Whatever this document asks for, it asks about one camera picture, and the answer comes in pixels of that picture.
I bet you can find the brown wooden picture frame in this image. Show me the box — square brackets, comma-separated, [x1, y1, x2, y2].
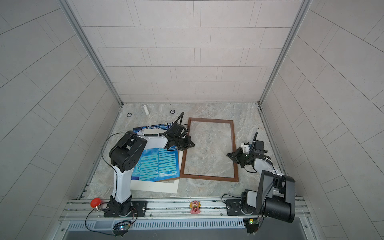
[180, 118, 239, 183]

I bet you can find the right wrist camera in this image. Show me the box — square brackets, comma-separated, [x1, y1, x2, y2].
[241, 143, 251, 154]

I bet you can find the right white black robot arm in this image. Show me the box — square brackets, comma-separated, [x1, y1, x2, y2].
[225, 140, 295, 223]

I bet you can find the brown cardboard backing board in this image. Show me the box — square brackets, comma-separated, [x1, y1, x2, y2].
[156, 149, 180, 182]

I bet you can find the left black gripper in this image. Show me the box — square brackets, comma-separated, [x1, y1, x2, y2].
[173, 135, 197, 151]

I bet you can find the right green circuit board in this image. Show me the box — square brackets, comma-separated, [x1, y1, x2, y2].
[243, 219, 260, 234]

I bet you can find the green circuit board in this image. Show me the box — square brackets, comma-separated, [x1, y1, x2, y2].
[113, 221, 132, 237]
[243, 219, 260, 234]

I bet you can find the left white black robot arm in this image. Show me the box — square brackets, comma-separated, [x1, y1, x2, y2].
[108, 122, 195, 215]

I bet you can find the red emergency stop button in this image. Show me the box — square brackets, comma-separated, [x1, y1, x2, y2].
[90, 198, 102, 212]

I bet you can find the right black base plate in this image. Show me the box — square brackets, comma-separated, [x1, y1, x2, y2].
[225, 199, 258, 216]

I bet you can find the white vented cable duct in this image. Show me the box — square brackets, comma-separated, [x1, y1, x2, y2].
[67, 219, 245, 232]

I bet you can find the cream white mat board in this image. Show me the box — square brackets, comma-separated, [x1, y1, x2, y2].
[131, 147, 183, 194]

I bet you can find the blue poster photo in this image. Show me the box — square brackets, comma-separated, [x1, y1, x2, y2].
[131, 124, 180, 182]

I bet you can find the white cylinder tube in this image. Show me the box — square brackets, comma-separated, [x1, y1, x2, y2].
[143, 105, 150, 116]

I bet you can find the left green circuit board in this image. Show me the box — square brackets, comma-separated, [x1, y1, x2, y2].
[113, 221, 132, 237]

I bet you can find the pink toy figure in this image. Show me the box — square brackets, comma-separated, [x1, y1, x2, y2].
[190, 201, 201, 215]

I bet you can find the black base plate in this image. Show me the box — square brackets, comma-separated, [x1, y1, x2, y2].
[102, 201, 148, 218]
[225, 199, 258, 216]

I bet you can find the aluminium front rail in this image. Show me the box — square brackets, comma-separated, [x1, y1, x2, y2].
[59, 196, 310, 222]

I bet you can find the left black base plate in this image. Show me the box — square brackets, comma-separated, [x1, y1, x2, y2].
[102, 201, 148, 218]

